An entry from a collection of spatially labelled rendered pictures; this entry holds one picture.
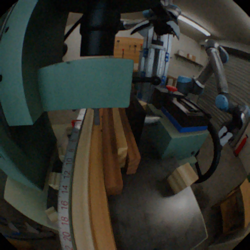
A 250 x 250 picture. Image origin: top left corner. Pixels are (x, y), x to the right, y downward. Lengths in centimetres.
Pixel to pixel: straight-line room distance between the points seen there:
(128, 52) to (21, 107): 334
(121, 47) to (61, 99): 330
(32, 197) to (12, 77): 31
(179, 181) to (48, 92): 23
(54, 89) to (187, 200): 27
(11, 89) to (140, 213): 25
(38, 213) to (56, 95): 30
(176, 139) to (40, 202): 37
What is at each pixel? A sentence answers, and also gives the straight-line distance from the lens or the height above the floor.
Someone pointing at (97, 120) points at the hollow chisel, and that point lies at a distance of 19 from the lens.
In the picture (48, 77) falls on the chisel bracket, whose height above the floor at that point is 105.
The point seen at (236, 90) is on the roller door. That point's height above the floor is 137.
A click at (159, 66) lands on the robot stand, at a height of 107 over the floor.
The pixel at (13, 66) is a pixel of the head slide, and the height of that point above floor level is 109.
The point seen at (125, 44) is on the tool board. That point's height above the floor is 167.
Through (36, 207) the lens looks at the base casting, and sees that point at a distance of 35.
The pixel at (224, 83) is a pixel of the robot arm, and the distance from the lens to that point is 58.
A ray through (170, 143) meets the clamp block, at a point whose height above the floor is 95.
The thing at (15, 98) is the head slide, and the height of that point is 104.
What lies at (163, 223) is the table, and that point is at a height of 90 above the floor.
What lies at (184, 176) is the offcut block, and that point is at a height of 94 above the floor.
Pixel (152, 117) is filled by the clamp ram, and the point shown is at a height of 96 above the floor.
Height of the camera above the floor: 107
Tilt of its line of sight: 36 degrees down
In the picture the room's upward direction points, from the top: 6 degrees clockwise
